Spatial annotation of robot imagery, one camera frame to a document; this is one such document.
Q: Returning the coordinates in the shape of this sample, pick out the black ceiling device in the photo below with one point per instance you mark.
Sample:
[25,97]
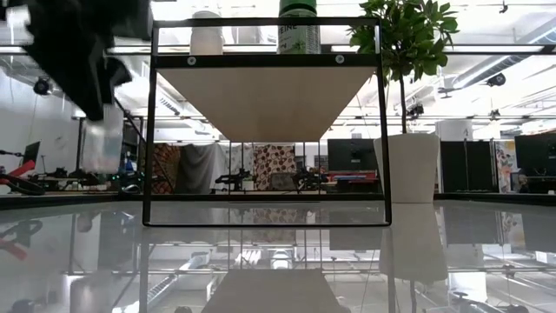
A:
[415,108]

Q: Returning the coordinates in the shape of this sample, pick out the black background robot arm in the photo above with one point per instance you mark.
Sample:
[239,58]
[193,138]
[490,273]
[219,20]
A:
[308,178]
[232,178]

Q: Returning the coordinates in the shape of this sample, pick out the colourful floral cloth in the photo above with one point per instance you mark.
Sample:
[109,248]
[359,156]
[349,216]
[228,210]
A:
[504,165]

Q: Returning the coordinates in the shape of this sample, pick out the black dome camera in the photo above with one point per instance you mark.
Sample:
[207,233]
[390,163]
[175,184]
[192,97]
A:
[496,79]

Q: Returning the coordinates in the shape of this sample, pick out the grey cloth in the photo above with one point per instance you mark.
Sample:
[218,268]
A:
[200,167]

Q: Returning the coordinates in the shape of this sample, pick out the black frame wooden shelf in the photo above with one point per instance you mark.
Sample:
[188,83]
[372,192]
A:
[260,104]

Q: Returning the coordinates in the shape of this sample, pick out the red table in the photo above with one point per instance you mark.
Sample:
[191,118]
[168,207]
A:
[354,176]

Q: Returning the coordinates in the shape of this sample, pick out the black metal table frame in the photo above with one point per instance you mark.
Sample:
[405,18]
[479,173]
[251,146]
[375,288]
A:
[43,201]

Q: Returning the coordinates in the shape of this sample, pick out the green plant in white pot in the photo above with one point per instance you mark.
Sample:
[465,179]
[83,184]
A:
[410,169]

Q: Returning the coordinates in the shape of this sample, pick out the red bar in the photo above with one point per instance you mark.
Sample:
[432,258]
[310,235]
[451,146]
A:
[19,169]

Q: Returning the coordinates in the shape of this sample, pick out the red circle patterned cloth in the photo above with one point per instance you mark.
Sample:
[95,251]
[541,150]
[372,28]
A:
[273,161]

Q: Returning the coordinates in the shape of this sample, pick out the black white patterned cloth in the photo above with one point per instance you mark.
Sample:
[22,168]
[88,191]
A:
[239,158]

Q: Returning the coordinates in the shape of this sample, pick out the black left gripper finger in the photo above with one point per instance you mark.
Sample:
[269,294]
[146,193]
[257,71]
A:
[91,87]
[118,71]

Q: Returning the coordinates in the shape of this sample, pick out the orange patterned cloth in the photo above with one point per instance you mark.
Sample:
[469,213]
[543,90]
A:
[167,165]

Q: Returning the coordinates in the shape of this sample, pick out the green medicine bottle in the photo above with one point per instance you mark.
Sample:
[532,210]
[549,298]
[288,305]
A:
[299,39]

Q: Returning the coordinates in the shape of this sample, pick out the black tilted screen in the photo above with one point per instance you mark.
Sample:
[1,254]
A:
[31,152]

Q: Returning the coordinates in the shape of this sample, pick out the clear bottle with pink pills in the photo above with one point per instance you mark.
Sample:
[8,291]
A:
[104,148]

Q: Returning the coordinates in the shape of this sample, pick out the black ceiling camera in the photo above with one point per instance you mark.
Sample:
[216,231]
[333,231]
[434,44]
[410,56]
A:
[42,84]

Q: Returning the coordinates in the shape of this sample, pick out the black partition panel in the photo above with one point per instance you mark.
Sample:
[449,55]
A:
[460,165]

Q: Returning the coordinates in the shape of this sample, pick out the person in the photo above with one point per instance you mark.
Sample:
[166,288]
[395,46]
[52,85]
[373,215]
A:
[523,183]

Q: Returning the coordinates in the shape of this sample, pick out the small white bottle yellow label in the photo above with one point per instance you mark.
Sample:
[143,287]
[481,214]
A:
[207,37]

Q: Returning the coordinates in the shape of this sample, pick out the large black monitor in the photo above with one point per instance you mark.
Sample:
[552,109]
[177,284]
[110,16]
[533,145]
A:
[536,154]

